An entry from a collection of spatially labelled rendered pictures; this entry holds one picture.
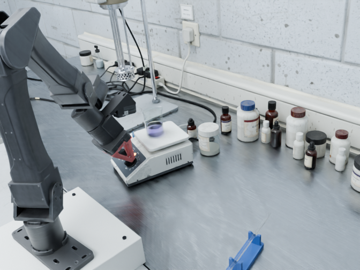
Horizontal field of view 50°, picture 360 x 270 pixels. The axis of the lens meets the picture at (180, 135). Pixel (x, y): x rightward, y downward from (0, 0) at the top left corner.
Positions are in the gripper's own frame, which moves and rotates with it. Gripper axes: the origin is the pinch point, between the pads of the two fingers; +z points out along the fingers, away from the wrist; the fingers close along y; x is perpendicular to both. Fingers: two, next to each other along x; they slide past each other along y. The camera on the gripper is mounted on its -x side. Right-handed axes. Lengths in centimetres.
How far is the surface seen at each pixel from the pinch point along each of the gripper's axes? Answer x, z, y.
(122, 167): 3.0, 1.4, 2.0
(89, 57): -39, 11, 99
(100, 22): -56, 3, 100
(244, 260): 5.7, 8.4, -39.8
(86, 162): 6.7, 1.2, 17.9
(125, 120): -13.5, 9.4, 30.5
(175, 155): -8.0, 6.9, -5.9
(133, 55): -46, 13, 68
